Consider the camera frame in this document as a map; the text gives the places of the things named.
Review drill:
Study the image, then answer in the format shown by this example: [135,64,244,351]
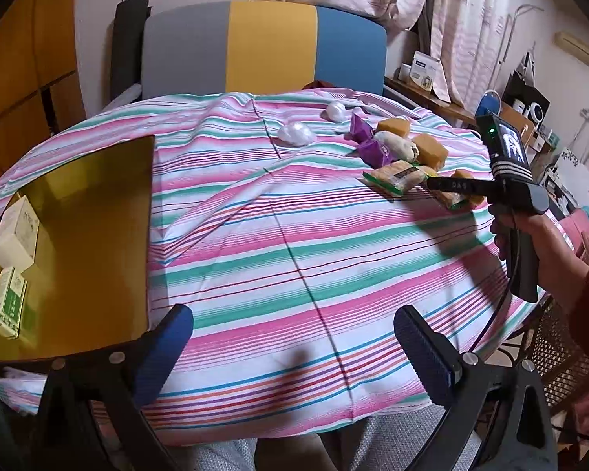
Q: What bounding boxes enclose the white printed box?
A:
[409,51,443,91]

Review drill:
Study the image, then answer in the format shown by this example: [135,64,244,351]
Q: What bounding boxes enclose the white cloth roll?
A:
[374,131,418,164]

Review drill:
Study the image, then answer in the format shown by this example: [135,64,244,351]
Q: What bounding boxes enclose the yellow sponge cake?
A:
[450,169,487,207]
[377,117,412,137]
[411,133,449,168]

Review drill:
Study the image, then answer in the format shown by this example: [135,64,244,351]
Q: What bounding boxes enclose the wooden desk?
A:
[385,76,477,126]

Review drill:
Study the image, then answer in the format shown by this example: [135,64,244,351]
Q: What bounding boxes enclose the pink cloth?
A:
[560,208,589,256]

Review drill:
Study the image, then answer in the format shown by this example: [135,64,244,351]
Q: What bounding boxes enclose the blue round container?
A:
[477,89,502,116]

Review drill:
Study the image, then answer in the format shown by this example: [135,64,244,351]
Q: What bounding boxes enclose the brown cardboard box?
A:
[501,103,536,143]

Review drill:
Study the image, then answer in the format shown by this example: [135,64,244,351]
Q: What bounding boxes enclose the black paper bag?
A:
[501,71,551,123]

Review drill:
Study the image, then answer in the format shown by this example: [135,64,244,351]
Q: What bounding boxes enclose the wicker chair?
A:
[520,294,589,403]

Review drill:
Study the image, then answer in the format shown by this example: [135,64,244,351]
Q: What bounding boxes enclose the grey shorts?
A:
[164,402,455,471]

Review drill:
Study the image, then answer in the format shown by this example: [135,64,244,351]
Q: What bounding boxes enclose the green-edged cracker packet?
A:
[363,159,430,200]

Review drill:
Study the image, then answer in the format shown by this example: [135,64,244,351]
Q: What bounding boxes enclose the orange snack packet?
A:
[424,167,472,210]

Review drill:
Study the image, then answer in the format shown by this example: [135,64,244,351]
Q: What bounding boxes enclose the grey yellow blue headboard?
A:
[103,0,388,109]

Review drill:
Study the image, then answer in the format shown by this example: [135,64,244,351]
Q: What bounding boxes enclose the purple snack packet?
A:
[356,138,394,168]
[349,113,375,144]

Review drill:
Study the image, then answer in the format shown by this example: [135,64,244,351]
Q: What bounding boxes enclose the metal rack tube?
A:
[503,5,543,74]

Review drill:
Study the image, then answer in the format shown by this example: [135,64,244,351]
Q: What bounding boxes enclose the green and white carton box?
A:
[0,267,28,339]

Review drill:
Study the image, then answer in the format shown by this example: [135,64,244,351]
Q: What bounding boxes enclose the wooden wardrobe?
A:
[0,0,84,182]

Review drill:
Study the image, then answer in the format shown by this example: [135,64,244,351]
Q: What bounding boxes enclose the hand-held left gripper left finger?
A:
[29,304,194,471]

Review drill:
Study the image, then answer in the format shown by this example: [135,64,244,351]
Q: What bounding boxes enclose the person's right hand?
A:
[488,201,589,315]

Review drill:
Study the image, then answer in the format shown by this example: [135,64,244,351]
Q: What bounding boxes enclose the black rolled mat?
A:
[112,0,153,104]

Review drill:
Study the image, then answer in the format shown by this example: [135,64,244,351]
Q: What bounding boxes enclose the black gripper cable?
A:
[471,211,521,354]

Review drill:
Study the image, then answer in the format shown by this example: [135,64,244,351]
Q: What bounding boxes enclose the air conditioner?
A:
[554,32,589,72]

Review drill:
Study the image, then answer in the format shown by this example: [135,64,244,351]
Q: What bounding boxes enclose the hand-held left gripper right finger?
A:
[394,305,558,471]

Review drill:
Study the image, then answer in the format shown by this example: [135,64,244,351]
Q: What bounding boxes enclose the gold tin box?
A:
[0,135,156,365]

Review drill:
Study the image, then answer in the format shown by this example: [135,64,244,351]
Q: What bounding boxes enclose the striped tablecloth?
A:
[0,89,545,447]

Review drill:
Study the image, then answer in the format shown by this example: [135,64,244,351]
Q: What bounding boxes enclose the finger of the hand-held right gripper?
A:
[426,177,494,198]

